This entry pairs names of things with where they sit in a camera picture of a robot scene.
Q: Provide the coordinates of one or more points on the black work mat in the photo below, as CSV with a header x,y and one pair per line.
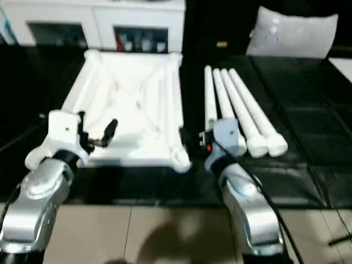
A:
x,y
308,126

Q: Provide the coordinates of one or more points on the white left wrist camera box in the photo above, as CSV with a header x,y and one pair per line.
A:
x,y
62,129

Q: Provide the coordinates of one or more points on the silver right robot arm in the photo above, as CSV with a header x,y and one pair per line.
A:
x,y
250,214

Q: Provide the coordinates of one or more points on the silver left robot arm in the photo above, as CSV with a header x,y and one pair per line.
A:
x,y
38,203

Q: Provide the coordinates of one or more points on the white plastic table top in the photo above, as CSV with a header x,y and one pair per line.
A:
x,y
137,93

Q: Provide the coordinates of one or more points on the small yellow label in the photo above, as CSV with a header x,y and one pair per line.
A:
x,y
221,44

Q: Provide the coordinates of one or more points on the white plastic table leg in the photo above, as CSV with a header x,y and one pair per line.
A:
x,y
256,107
209,93
242,110
226,107

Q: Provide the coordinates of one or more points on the white glass-door cabinet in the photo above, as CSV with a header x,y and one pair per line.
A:
x,y
82,22

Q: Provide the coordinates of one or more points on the light grey cushion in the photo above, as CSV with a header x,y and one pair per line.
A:
x,y
291,36

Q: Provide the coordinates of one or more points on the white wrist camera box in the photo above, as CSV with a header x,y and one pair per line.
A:
x,y
62,129
225,132

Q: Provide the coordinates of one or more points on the black cabinet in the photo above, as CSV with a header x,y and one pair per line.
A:
x,y
214,22

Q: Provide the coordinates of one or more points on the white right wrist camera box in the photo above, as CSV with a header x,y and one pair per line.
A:
x,y
225,132

